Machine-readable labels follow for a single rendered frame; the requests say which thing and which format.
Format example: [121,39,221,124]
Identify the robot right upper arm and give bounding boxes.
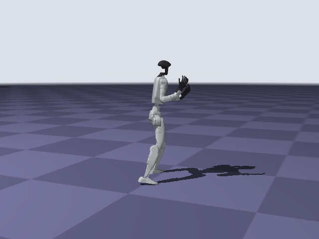
[159,78,167,103]

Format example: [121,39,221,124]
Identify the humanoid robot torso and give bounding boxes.
[149,75,168,122]

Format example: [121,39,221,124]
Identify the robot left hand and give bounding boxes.
[179,84,190,100]

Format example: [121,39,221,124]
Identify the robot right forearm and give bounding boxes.
[162,90,181,102]

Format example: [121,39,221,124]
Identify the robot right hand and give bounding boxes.
[175,76,188,93]

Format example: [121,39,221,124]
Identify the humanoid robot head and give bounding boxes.
[157,60,171,77]

